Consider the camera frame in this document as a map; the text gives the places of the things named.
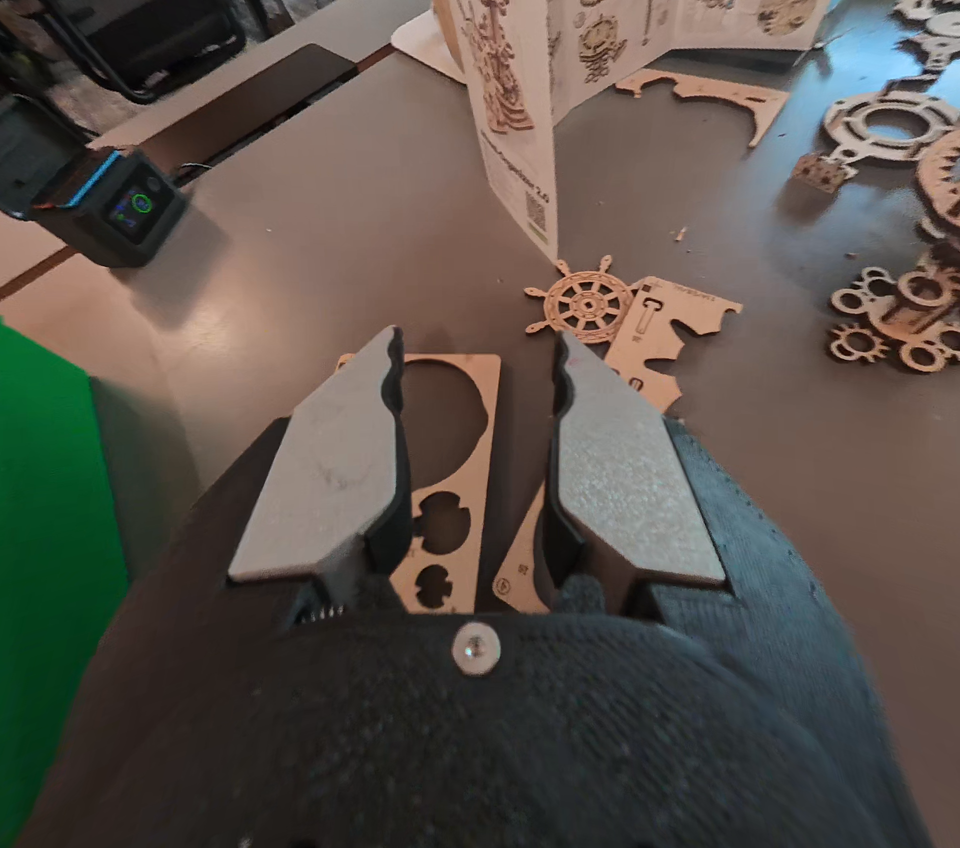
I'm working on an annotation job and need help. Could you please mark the green box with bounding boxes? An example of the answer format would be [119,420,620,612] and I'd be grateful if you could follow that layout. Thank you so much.
[0,316,132,848]

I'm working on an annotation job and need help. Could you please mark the curved wooden sheet offcut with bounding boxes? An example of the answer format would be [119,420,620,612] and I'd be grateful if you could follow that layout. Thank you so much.
[491,481,560,615]

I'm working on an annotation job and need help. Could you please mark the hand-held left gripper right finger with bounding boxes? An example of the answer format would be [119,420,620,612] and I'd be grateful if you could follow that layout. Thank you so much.
[541,331,729,615]

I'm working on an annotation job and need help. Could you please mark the small wooden cube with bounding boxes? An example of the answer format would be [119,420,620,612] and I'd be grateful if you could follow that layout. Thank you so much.
[793,151,856,194]

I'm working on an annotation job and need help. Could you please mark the wooden gear assembly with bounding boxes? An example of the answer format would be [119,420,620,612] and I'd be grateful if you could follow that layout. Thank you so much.
[827,248,960,374]

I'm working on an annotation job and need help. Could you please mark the white poster stand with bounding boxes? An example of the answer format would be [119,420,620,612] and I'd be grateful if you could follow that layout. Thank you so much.
[390,8,470,80]

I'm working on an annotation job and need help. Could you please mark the dark flat board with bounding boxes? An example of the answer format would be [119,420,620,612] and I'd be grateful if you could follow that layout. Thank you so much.
[90,43,359,170]

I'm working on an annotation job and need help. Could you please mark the wooden ring part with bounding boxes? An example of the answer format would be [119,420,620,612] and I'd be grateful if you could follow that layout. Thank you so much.
[821,91,960,170]

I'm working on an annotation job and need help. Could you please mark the paper instruction booklet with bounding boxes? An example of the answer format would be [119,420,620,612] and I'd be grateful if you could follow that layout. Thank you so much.
[423,0,879,262]

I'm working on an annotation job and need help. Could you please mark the small black device with screen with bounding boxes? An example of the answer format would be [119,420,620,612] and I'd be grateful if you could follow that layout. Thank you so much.
[0,147,189,269]

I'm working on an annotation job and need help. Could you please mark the large wooden gear wheel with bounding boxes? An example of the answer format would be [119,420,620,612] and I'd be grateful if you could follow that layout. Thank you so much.
[915,128,960,242]

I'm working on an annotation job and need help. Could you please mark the pale wooden cog parts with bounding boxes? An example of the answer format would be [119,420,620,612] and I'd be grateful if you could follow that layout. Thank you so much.
[892,0,960,77]

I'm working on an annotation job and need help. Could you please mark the wooden ship wheel part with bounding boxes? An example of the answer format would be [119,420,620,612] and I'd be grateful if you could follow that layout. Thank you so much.
[523,254,646,345]

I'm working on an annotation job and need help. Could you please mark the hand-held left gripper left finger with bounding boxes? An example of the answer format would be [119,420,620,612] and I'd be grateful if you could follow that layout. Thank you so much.
[227,325,415,614]

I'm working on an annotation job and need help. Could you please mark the wooden sheet with round cutouts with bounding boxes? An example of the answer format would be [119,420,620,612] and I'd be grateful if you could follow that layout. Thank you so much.
[336,352,502,615]

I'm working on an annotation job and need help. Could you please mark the arched wooden sheet offcut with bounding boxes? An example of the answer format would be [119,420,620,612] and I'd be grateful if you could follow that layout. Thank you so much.
[613,68,790,148]

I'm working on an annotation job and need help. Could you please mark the notched wooden sheet offcut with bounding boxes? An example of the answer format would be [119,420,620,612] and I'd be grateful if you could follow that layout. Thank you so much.
[603,276,744,414]

